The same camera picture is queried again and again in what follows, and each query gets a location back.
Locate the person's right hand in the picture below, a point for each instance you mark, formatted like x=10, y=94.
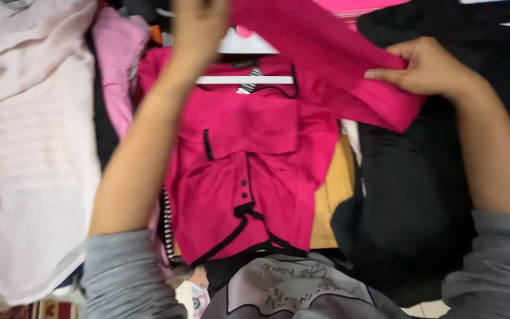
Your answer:
x=427, y=68

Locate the person's left hand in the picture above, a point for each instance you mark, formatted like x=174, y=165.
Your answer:
x=199, y=31

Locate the person's left fingers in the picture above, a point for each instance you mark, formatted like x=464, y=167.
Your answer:
x=199, y=9

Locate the magenta jacket with black trim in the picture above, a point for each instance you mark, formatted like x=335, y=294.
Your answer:
x=255, y=168

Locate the white plastic clothes hanger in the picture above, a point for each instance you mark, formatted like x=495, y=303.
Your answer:
x=246, y=62

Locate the light pink shirt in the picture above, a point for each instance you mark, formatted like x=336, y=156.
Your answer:
x=117, y=62

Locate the black white striped inner top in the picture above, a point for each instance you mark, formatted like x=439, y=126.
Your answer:
x=167, y=226

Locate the pale pink garment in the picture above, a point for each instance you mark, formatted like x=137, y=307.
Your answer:
x=27, y=150

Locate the wooden board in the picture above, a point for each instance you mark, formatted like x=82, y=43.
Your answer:
x=332, y=195

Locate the black garment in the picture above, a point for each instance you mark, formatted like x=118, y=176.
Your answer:
x=414, y=186

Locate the person's grey printed shirt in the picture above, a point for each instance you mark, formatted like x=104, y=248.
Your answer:
x=299, y=288

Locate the patterned red rug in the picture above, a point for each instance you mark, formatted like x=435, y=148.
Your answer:
x=38, y=310

